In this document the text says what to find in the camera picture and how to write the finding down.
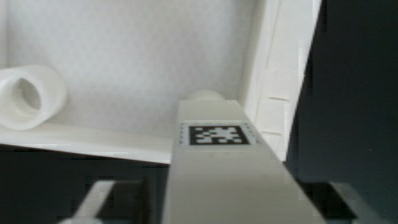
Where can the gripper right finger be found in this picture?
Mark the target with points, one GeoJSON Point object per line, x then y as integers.
{"type": "Point", "coordinates": [356, 203]}

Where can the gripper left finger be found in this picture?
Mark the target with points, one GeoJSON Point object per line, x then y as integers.
{"type": "Point", "coordinates": [88, 213]}

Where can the white desk leg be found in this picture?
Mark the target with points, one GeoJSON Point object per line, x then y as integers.
{"type": "Point", "coordinates": [230, 185]}

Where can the white desk top tray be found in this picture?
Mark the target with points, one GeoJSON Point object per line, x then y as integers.
{"type": "Point", "coordinates": [141, 50]}

